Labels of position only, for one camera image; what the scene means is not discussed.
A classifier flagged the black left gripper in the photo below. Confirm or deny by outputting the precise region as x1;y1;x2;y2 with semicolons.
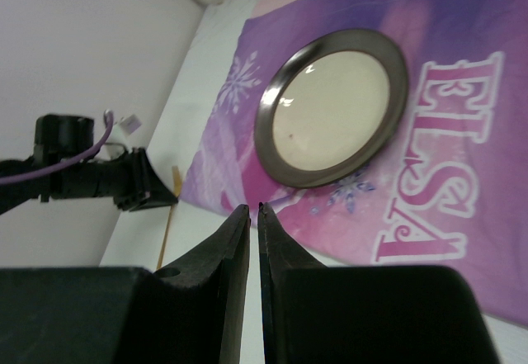
93;148;178;212

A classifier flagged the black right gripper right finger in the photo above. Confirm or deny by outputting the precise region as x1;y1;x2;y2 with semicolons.
257;202;326;363

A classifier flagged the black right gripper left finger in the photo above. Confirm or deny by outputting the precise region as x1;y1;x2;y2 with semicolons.
155;205;251;363

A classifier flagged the gold fork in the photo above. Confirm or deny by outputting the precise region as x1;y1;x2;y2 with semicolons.
156;166;182;270

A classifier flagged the steel plate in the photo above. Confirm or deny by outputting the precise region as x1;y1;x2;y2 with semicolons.
254;29;409;188

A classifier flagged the purple Elsa placemat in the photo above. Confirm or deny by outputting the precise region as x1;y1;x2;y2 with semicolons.
181;0;527;324

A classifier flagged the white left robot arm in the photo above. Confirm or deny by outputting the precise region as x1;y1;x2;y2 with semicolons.
1;110;178;214

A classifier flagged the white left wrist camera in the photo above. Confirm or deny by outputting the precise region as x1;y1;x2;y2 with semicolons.
104;114;141;160

